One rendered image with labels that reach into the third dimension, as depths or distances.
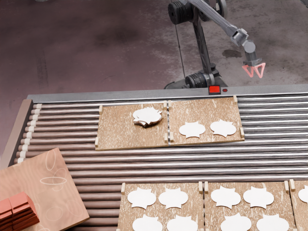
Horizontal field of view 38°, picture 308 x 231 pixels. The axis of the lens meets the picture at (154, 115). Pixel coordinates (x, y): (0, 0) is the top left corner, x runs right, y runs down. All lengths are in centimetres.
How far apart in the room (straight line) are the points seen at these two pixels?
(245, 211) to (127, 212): 57
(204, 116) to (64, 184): 91
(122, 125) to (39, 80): 217
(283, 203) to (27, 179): 127
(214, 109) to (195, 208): 70
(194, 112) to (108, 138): 53
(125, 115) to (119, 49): 223
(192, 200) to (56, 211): 66
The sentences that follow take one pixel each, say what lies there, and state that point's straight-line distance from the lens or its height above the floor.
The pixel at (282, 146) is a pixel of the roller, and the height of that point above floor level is 92.
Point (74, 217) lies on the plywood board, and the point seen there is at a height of 104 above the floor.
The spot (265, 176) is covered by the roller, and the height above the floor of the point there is 92.
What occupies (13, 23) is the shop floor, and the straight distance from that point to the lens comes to 575.
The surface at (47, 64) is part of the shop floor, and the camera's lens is 488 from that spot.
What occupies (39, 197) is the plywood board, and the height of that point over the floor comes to 104.
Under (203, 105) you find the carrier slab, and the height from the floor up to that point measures 94.
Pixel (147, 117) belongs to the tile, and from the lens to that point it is 259.
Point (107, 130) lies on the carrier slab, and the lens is 264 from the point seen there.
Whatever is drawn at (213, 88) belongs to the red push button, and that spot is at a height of 93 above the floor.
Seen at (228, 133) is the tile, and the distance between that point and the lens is 254.
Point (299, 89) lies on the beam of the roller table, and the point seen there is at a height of 92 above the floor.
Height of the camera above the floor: 279
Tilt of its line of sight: 44 degrees down
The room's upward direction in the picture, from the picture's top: 7 degrees counter-clockwise
